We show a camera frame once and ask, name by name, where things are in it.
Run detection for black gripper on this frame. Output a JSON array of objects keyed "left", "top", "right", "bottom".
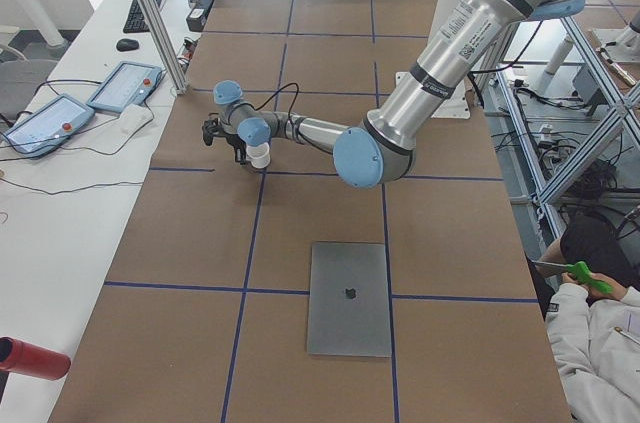
[{"left": 226, "top": 134, "right": 249, "bottom": 165}]

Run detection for white cup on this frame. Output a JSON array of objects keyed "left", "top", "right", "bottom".
[{"left": 246, "top": 142, "right": 271, "bottom": 170}]

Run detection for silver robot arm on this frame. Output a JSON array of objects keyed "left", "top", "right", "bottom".
[{"left": 202, "top": 0, "right": 586, "bottom": 188}]

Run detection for grey closed laptop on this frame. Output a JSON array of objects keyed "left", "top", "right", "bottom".
[{"left": 307, "top": 242, "right": 391, "bottom": 358}]

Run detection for white cloth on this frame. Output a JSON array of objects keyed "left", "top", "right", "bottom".
[{"left": 117, "top": 104, "right": 153, "bottom": 136}]

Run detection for far blue teach pendant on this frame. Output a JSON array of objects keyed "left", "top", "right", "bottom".
[{"left": 87, "top": 61, "right": 163, "bottom": 114}]

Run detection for blue teach pendant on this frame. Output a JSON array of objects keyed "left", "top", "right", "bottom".
[
  {"left": 87, "top": 61, "right": 163, "bottom": 114},
  {"left": 2, "top": 94, "right": 95, "bottom": 158}
]

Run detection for black desktop box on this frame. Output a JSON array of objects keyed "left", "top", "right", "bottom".
[{"left": 186, "top": 0, "right": 215, "bottom": 32}]

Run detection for black computer mouse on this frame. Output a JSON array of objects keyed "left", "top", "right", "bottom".
[{"left": 116, "top": 38, "right": 140, "bottom": 52}]

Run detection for black keyboard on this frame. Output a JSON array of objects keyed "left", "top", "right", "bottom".
[{"left": 122, "top": 0, "right": 166, "bottom": 35}]

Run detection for near blue teach pendant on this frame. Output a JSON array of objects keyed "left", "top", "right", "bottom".
[{"left": 2, "top": 94, "right": 95, "bottom": 158}]

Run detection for red bottle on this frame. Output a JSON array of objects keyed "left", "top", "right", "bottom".
[{"left": 1, "top": 337, "right": 71, "bottom": 381}]

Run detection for seated person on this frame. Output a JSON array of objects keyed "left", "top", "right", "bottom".
[{"left": 529, "top": 215, "right": 639, "bottom": 422}]

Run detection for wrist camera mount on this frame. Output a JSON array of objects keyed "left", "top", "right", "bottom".
[{"left": 201, "top": 117, "right": 226, "bottom": 146}]

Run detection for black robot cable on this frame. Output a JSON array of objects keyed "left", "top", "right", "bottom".
[{"left": 249, "top": 83, "right": 301, "bottom": 134}]

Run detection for aluminium frame post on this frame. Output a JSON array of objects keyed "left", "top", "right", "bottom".
[{"left": 138, "top": 0, "right": 188, "bottom": 95}]

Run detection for green handled tool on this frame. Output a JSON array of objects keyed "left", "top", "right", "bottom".
[{"left": 566, "top": 261, "right": 613, "bottom": 294}]

